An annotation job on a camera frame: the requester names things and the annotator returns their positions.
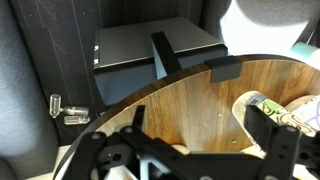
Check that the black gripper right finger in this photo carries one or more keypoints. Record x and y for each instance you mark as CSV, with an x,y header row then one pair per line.
x,y
284,145

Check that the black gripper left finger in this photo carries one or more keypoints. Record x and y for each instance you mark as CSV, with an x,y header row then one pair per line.
x,y
98,153

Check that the patterned paper cup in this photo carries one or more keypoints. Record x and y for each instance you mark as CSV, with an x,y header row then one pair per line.
x,y
273,110

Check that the clear plastic bottle lower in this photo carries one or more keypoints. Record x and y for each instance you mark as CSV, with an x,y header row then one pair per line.
x,y
76,120

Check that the purple patterned paper plate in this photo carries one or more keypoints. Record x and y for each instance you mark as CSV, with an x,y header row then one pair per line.
x,y
307,108

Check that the clear plastic bottle upper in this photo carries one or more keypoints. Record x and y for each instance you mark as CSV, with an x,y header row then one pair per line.
x,y
76,110

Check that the black table clamp right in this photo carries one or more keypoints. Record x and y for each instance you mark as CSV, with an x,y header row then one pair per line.
x,y
224,68

